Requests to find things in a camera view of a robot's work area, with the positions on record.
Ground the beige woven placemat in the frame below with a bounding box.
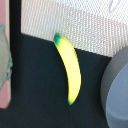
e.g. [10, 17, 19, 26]
[21, 0, 128, 57]

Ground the grey frying pan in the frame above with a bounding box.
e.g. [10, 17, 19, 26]
[100, 46, 128, 128]

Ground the yellow toy banana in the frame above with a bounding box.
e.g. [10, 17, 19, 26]
[54, 34, 81, 105]

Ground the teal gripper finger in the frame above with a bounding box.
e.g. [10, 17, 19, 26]
[0, 24, 12, 90]

